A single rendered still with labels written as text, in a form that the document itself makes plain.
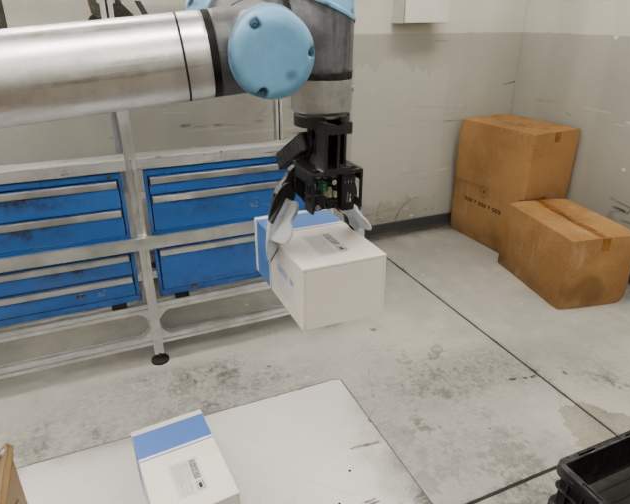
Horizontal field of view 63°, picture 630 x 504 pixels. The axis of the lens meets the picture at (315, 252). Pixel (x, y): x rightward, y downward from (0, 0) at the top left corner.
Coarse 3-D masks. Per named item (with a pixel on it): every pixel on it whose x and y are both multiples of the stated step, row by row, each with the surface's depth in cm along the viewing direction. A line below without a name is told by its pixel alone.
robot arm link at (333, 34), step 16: (304, 0) 57; (320, 0) 56; (336, 0) 57; (352, 0) 58; (304, 16) 56; (320, 16) 57; (336, 16) 57; (352, 16) 59; (320, 32) 57; (336, 32) 58; (352, 32) 60; (320, 48) 58; (336, 48) 59; (352, 48) 61; (320, 64) 59; (336, 64) 59; (352, 64) 62; (320, 80) 60
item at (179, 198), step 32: (256, 160) 216; (160, 192) 205; (192, 192) 209; (224, 192) 214; (256, 192) 221; (160, 224) 210; (192, 224) 215; (224, 224) 221; (160, 256) 214; (192, 256) 221; (224, 256) 227; (160, 288) 221; (192, 288) 227
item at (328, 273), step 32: (256, 224) 80; (320, 224) 78; (256, 256) 83; (288, 256) 68; (320, 256) 67; (352, 256) 67; (384, 256) 68; (288, 288) 70; (320, 288) 66; (352, 288) 68; (320, 320) 68
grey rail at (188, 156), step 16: (240, 144) 216; (256, 144) 216; (272, 144) 216; (64, 160) 192; (80, 160) 192; (96, 160) 192; (112, 160) 192; (144, 160) 196; (160, 160) 198; (176, 160) 200; (192, 160) 203; (208, 160) 205; (224, 160) 208; (0, 176) 179; (16, 176) 181; (32, 176) 183; (48, 176) 185; (64, 176) 187
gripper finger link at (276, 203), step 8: (288, 176) 68; (280, 184) 69; (288, 184) 68; (280, 192) 68; (288, 192) 69; (272, 200) 69; (280, 200) 69; (272, 208) 69; (280, 208) 69; (272, 216) 70
